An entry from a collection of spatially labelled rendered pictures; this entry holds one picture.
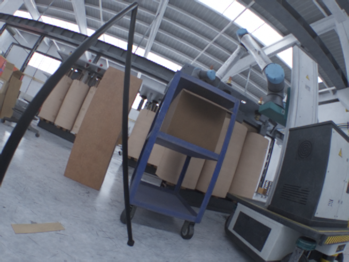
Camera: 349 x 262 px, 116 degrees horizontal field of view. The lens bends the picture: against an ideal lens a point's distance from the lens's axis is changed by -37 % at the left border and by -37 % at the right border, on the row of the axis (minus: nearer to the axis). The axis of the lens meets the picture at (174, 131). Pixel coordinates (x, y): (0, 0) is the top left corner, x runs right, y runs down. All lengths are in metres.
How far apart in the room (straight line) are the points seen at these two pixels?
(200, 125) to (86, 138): 0.82
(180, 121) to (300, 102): 0.99
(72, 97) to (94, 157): 2.30
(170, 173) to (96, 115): 0.90
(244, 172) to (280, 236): 1.35
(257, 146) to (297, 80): 1.05
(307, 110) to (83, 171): 1.82
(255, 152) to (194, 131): 1.37
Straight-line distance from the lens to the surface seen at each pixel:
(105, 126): 1.30
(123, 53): 10.78
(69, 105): 3.47
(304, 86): 1.62
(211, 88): 1.03
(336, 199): 1.08
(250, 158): 2.17
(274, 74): 1.35
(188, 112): 0.96
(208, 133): 0.98
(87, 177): 1.34
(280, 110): 1.43
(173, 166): 1.70
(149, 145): 0.88
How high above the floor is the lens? 0.42
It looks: 9 degrees up
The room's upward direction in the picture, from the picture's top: 20 degrees clockwise
